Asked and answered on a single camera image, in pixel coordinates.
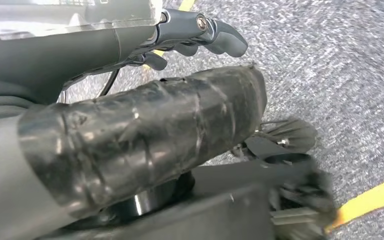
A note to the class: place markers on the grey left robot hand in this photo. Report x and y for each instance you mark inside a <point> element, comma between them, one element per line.
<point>129,132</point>

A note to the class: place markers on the dark grey robot body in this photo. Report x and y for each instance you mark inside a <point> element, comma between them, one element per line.
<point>195,218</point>

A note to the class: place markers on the yellow floor tape marking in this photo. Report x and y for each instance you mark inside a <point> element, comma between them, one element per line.
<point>371,198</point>

